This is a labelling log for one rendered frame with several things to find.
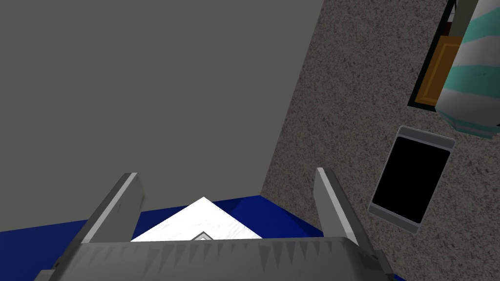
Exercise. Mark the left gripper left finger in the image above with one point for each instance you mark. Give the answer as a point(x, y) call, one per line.
point(113, 212)

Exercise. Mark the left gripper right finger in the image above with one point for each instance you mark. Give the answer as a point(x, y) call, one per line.
point(332, 207)

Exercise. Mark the blue flat surface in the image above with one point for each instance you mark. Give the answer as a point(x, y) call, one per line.
point(254, 212)

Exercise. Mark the grey-framed black phone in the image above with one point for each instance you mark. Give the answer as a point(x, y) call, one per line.
point(411, 178)

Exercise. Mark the white diamond-shaped slab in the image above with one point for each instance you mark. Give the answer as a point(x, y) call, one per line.
point(201, 222)

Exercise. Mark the teal and white striped cylinder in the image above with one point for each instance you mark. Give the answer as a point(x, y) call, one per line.
point(470, 74)

